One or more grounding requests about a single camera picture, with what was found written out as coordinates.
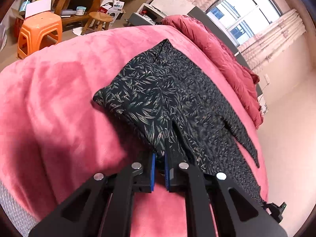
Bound dark red quilt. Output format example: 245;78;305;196
162;15;263;128

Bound window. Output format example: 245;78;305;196
206;0;282;47

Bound pink plush bed blanket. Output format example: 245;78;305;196
0;24;270;237

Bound dark grey headboard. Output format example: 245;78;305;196
187;6;264;97

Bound grey mattress edge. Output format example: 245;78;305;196
0;182;38;236

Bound white product box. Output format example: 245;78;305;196
99;0;125;21

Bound orange plastic stool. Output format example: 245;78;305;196
17;12;63;59

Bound dark leaf-print pants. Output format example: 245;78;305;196
93;39;263;203

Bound white floral nightstand box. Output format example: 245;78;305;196
151;0;195;16

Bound small white teal jar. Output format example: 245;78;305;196
75;7;86;16

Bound pink floral curtain right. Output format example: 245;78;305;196
238;9;306;73

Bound grey bedside table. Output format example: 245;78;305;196
126;3;166;26

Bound round wooden stool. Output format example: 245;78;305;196
81;12;113;35

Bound white cardboard box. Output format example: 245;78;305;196
11;0;55;20

